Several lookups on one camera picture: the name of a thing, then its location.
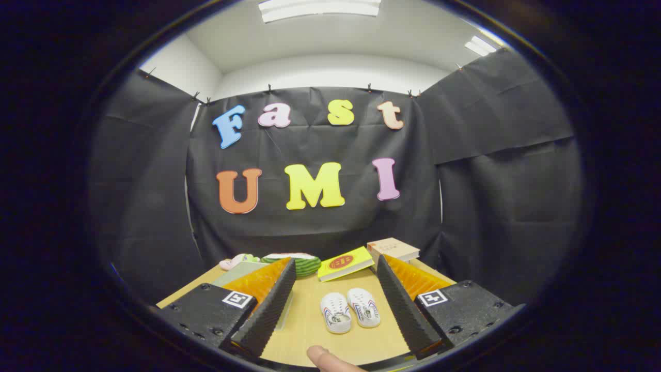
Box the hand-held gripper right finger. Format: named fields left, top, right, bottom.
left=376, top=254, right=526, bottom=361

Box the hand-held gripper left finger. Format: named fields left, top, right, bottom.
left=150, top=257, right=297, bottom=360

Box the white canvas shoe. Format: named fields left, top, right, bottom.
left=320, top=292, right=352, bottom=334
left=347, top=288, right=382, bottom=329

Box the grey-green fabric storage box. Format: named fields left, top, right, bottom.
left=212, top=261, right=294, bottom=331

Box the watermelon slice plush toy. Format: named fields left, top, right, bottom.
left=261, top=252, right=322, bottom=278

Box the pink and green plush toy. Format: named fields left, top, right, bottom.
left=219, top=253, right=260, bottom=271

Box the beige book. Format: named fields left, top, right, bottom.
left=367, top=238, right=420, bottom=263

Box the yellow book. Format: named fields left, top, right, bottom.
left=317, top=246, right=375, bottom=283

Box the black backdrop cloth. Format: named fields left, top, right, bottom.
left=88, top=48, right=584, bottom=305

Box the small ceiling light panel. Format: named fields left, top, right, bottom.
left=464, top=35, right=497, bottom=56

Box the long ceiling light panel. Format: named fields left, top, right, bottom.
left=258, top=0, right=382, bottom=24

